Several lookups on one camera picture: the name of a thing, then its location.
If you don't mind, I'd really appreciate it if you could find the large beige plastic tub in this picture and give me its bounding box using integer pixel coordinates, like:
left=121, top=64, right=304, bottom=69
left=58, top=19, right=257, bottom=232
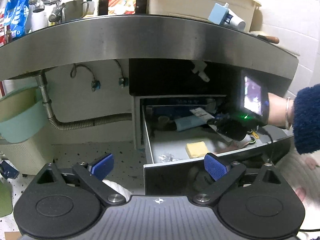
left=147, top=0, right=262, bottom=32

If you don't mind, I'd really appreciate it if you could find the yellow sponge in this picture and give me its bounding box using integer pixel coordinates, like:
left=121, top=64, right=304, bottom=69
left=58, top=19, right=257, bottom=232
left=185, top=141, right=209, bottom=159

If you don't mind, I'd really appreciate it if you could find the blue tube in drawer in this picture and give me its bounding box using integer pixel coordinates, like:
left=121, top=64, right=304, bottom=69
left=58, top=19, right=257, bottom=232
left=174, top=115, right=206, bottom=132

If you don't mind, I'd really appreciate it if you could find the person right hand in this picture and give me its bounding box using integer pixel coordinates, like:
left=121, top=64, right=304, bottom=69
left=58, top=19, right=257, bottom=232
left=267, top=93, right=294, bottom=130

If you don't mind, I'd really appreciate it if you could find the mint green basin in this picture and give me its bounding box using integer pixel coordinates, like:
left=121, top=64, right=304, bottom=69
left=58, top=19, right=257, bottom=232
left=1, top=87, right=47, bottom=143

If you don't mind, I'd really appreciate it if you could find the navy fleece sleeve forearm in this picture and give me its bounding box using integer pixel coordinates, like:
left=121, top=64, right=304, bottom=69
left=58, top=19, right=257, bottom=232
left=293, top=84, right=320, bottom=154

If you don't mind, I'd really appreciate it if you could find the wooden handle brush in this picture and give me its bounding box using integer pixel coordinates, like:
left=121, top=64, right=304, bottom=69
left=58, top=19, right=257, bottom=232
left=257, top=35, right=280, bottom=44

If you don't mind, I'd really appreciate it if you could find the chrome faucet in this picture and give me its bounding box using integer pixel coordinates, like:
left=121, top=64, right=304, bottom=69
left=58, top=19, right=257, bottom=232
left=28, top=0, right=65, bottom=24

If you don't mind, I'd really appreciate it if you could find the grey green mug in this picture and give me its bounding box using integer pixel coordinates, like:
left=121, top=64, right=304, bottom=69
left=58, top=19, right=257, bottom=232
left=64, top=0, right=89, bottom=22

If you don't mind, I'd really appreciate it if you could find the black usb cable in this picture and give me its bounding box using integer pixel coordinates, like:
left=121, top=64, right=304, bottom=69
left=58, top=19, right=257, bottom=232
left=260, top=127, right=276, bottom=165

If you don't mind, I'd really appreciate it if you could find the black vanity drawer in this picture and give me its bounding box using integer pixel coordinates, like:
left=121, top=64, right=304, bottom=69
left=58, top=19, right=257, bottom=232
left=129, top=59, right=292, bottom=195

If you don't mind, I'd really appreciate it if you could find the colourful black box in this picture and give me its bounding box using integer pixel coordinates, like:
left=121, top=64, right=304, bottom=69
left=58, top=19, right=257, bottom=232
left=97, top=0, right=148, bottom=16

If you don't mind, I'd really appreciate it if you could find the white plastic clip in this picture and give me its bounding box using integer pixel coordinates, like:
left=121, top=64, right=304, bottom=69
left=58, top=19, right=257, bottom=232
left=191, top=60, right=210, bottom=82

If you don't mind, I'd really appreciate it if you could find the blue snack bag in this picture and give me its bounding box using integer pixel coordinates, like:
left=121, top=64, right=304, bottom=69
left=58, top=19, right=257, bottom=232
left=4, top=0, right=29, bottom=40

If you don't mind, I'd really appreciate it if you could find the white blue cream tube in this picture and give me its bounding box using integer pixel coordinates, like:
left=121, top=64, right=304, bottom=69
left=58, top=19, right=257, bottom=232
left=224, top=11, right=246, bottom=31

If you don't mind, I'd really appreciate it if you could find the beige laundry basket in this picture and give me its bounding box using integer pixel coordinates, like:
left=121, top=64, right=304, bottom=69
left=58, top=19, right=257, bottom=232
left=1, top=127, right=54, bottom=175

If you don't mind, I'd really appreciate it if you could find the steel vanity counter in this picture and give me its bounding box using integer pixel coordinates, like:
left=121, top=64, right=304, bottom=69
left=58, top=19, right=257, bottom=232
left=1, top=15, right=298, bottom=80

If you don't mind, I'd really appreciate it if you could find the corrugated drain pipe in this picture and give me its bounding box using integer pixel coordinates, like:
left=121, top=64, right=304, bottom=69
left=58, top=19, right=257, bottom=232
left=36, top=73, right=132, bottom=131

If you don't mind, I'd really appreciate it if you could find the light blue box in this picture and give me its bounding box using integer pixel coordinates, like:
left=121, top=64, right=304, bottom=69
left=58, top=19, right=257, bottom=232
left=208, top=3, right=229, bottom=25

